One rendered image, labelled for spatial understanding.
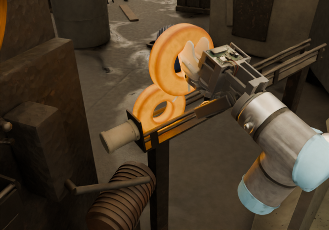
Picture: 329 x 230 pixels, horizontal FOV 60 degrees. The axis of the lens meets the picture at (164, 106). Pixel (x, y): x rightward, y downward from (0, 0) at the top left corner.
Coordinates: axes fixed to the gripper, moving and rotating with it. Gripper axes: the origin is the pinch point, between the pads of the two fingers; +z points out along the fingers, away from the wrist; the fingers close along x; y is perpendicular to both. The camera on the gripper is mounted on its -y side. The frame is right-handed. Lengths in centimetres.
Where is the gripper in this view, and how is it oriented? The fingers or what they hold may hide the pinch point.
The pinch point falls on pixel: (183, 52)
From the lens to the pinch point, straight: 62.3
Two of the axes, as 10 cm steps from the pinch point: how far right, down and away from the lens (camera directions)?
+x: -8.3, 3.1, -4.6
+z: -5.4, -6.5, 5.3
